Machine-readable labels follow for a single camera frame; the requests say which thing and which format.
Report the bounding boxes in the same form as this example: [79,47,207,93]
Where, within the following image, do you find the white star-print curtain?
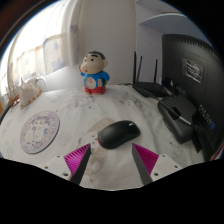
[0,0,82,98]

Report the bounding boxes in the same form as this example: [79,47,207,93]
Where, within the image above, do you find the cartoon boy figurine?
[78,50,111,96]

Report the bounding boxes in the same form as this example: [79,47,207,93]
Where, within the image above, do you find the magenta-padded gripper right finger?
[131,143,184,186]

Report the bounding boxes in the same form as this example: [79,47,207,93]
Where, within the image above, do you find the wooden rack with glasses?
[4,86,22,108]

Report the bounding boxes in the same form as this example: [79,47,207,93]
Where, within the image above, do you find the white wall shelf unit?
[134,0,203,36]

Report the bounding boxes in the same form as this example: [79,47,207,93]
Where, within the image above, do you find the black computer mouse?
[97,120,141,150]

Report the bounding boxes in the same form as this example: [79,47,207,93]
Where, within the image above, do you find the black router with antennas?
[132,50,172,98]

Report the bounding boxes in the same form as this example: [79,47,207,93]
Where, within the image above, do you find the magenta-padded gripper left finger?
[41,143,92,186]

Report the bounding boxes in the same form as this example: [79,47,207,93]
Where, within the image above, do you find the white printed tablecloth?
[0,83,214,191]

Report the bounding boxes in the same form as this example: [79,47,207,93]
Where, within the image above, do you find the black computer monitor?
[157,33,224,162]

